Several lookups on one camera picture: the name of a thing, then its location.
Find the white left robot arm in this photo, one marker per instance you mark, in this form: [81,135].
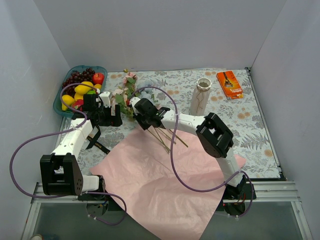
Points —
[60,172]

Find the yellow mango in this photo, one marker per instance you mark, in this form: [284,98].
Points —
[83,89]

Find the artificial flower bunch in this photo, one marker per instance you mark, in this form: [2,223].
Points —
[125,95]

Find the red apple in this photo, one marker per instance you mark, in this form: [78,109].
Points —
[98,78]

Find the purple paper bouquet wrap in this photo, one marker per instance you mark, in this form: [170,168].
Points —
[172,196]

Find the aluminium frame rail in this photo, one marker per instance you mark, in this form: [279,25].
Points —
[276,214]

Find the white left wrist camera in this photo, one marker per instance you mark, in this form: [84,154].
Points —
[105,99]

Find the black ribbon gold lettering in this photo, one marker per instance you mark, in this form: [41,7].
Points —
[92,140]

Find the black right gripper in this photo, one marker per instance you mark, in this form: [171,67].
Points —
[141,120]

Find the green striped fruit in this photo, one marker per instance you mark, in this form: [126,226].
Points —
[91,92]

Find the dark red grape bunch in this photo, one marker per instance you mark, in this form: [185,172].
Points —
[85,76]

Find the pink dragon fruit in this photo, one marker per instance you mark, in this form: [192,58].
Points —
[77,105]

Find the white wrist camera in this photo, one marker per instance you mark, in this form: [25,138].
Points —
[132,103]
[105,99]

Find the teal plastic fruit basket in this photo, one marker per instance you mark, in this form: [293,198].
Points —
[57,104]

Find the orange product box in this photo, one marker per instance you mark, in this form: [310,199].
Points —
[230,85]

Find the yellow pear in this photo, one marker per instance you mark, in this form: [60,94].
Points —
[68,101]

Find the white ribbed ceramic vase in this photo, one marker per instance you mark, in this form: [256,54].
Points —
[200,97]

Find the yellow lemon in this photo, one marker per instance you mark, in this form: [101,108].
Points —
[78,96]

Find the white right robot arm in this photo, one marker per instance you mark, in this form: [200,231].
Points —
[215,137]

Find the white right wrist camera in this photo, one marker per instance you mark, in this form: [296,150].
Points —
[132,103]

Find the small orange fruit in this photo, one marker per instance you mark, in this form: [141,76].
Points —
[98,86]

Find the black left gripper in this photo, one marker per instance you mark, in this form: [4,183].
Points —
[110,119]

